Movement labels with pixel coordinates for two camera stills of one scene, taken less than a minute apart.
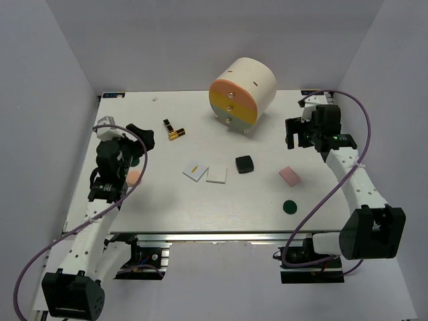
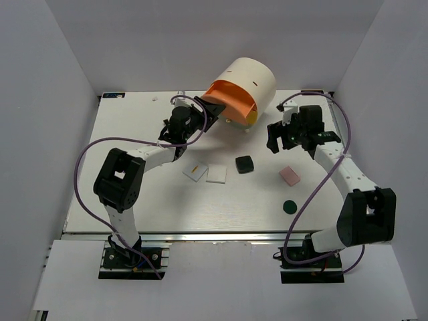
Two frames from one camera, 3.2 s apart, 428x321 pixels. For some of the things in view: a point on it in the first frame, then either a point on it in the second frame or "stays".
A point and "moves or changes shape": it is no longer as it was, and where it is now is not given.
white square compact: (217, 174) stays
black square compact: (244, 164) stays
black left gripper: (146, 135) → (214, 111)
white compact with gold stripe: (195, 170) stays
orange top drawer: (232, 91) moves or changes shape
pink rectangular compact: (289, 176) stays
